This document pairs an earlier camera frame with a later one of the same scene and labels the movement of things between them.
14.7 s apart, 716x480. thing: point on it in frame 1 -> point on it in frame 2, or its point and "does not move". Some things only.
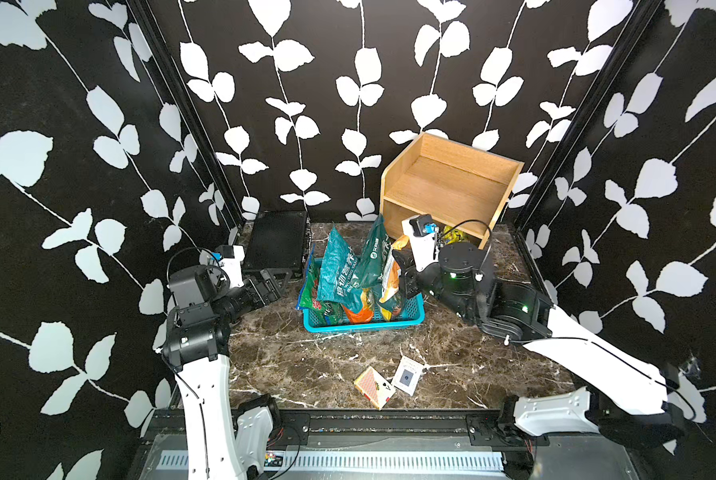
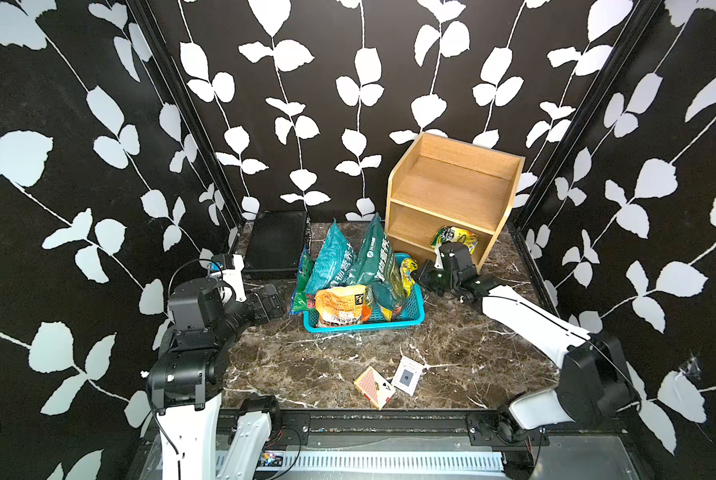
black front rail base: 405,444 does not move
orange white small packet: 391,268 -> 341,306
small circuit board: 274,461 does not move
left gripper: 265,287 -> 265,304
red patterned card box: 376,390 does not move
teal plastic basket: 411,313 does not move
